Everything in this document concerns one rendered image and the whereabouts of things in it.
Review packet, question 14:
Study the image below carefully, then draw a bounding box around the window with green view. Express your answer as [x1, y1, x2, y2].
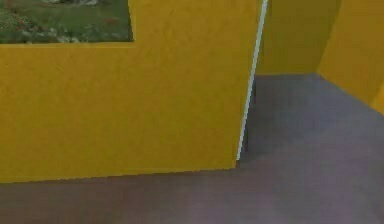
[0, 0, 135, 45]

